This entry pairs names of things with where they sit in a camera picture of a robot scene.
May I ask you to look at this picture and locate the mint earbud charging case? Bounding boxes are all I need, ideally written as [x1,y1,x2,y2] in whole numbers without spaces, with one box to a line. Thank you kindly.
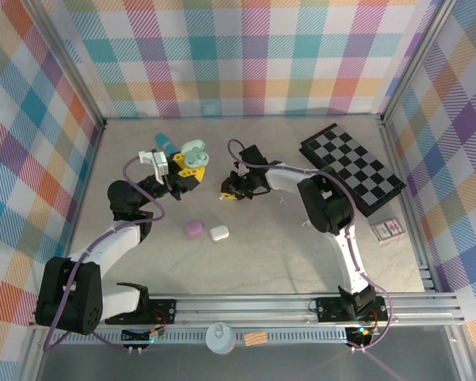
[181,138,208,168]

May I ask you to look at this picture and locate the purple earbud charging case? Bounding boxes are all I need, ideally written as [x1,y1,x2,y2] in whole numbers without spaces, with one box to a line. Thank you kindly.
[184,219,205,238]

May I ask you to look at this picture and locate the teal pen-shaped device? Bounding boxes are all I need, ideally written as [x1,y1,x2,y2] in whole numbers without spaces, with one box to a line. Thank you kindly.
[154,133,182,155]

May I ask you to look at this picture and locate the black grey chessboard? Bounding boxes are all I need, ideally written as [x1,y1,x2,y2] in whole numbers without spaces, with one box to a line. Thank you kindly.
[299,122,406,218]

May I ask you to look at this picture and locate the small LED controller board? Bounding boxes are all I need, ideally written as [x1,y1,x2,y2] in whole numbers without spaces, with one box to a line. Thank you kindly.
[345,325,378,347]
[121,325,167,347]

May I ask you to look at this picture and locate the white round can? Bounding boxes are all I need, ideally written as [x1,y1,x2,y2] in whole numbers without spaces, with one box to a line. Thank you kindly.
[205,321,237,356]

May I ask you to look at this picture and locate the playing card box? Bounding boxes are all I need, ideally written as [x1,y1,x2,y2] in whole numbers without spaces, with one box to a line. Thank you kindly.
[370,216,406,244]

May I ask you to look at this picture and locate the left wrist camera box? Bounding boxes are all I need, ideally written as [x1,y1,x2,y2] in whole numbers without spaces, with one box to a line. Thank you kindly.
[138,148,171,184]

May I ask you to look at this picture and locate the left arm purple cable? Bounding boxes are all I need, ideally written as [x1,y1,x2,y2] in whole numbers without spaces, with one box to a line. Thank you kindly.
[43,156,166,353]

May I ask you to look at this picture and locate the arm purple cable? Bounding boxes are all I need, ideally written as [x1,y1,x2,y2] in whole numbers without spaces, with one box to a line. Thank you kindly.
[226,137,394,352]
[43,156,166,353]

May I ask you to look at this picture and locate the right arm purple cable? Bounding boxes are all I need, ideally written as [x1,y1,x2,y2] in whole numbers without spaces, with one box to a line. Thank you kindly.
[226,137,394,352]

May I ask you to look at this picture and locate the aluminium side rail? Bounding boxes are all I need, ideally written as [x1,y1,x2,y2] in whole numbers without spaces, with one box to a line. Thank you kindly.
[55,121,106,297]
[378,114,438,294]

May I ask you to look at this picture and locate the long aluminium mounting rail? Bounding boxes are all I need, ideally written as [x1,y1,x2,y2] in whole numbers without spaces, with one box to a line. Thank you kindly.
[26,291,467,329]

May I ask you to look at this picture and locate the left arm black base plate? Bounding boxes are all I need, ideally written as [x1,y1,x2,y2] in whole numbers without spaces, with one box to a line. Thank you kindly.
[104,297,179,326]

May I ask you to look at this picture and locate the aluminium corner post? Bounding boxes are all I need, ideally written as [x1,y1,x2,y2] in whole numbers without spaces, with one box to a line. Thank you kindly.
[23,0,107,132]
[380,0,458,125]

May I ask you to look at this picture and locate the slotted metal cable duct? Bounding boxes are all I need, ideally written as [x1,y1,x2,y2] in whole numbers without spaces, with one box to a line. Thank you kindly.
[46,329,352,345]

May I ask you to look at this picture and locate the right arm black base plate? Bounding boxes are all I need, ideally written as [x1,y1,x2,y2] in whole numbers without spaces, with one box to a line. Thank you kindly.
[314,295,390,323]

